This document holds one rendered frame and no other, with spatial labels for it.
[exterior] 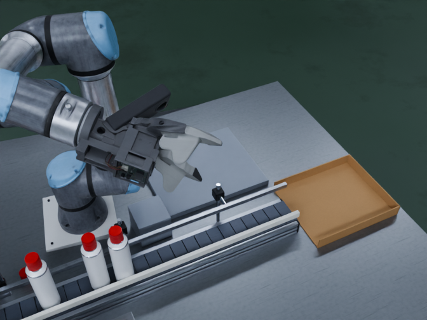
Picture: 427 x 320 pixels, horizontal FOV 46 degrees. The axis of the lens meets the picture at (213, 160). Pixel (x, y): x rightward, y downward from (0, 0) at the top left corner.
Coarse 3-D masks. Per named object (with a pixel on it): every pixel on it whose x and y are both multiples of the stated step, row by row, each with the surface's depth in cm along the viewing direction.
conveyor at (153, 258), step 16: (272, 208) 155; (288, 208) 155; (224, 224) 151; (240, 224) 151; (256, 224) 151; (192, 240) 147; (208, 240) 147; (240, 240) 147; (160, 256) 143; (176, 256) 143; (112, 272) 139; (160, 272) 139; (64, 288) 135; (80, 288) 135; (16, 304) 132; (32, 304) 132
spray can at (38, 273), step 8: (32, 256) 118; (32, 264) 117; (40, 264) 119; (32, 272) 119; (40, 272) 120; (48, 272) 122; (32, 280) 120; (40, 280) 121; (48, 280) 123; (40, 288) 123; (48, 288) 124; (56, 288) 129; (40, 296) 125; (48, 296) 126; (56, 296) 129; (40, 304) 130; (48, 304) 128; (56, 304) 130
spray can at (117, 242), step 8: (112, 232) 123; (120, 232) 123; (112, 240) 124; (120, 240) 124; (112, 248) 125; (120, 248) 125; (128, 248) 128; (112, 256) 127; (120, 256) 127; (128, 256) 129; (112, 264) 131; (120, 264) 129; (128, 264) 131; (120, 272) 132; (128, 272) 133
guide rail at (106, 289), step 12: (288, 216) 149; (252, 228) 145; (264, 228) 146; (228, 240) 142; (192, 252) 139; (204, 252) 140; (168, 264) 137; (132, 276) 134; (144, 276) 135; (108, 288) 131; (72, 300) 129; (84, 300) 130; (48, 312) 127
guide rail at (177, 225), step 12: (264, 192) 149; (228, 204) 146; (204, 216) 143; (168, 228) 139; (132, 240) 137; (144, 240) 138; (108, 252) 134; (72, 264) 131; (0, 288) 126; (12, 288) 127
